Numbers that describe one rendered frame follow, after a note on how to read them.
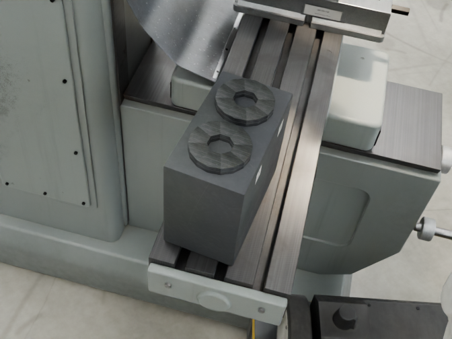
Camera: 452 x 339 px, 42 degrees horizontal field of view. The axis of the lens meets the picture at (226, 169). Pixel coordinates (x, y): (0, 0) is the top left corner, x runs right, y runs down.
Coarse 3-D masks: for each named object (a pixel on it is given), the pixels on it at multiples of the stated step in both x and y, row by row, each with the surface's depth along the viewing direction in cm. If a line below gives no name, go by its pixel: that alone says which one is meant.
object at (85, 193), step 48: (0, 0) 121; (48, 0) 118; (96, 0) 119; (0, 48) 131; (48, 48) 128; (96, 48) 127; (144, 48) 154; (0, 96) 143; (48, 96) 139; (96, 96) 137; (0, 144) 157; (48, 144) 152; (96, 144) 149; (0, 192) 176; (48, 192) 168; (96, 192) 164
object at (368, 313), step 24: (312, 312) 132; (336, 312) 123; (360, 312) 126; (384, 312) 128; (408, 312) 129; (432, 312) 129; (312, 336) 130; (336, 336) 122; (360, 336) 122; (384, 336) 125; (408, 336) 125; (432, 336) 126
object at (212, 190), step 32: (224, 96) 87; (256, 96) 88; (288, 96) 90; (192, 128) 84; (224, 128) 83; (256, 128) 85; (192, 160) 80; (224, 160) 79; (256, 160) 82; (192, 192) 81; (224, 192) 79; (256, 192) 89; (192, 224) 87; (224, 224) 84; (224, 256) 90
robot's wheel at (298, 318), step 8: (296, 296) 131; (304, 296) 132; (288, 304) 128; (296, 304) 128; (304, 304) 128; (288, 312) 127; (296, 312) 126; (304, 312) 126; (288, 320) 126; (296, 320) 125; (304, 320) 125; (280, 328) 139; (288, 328) 125; (296, 328) 124; (304, 328) 124; (280, 336) 139; (288, 336) 124; (296, 336) 123; (304, 336) 123
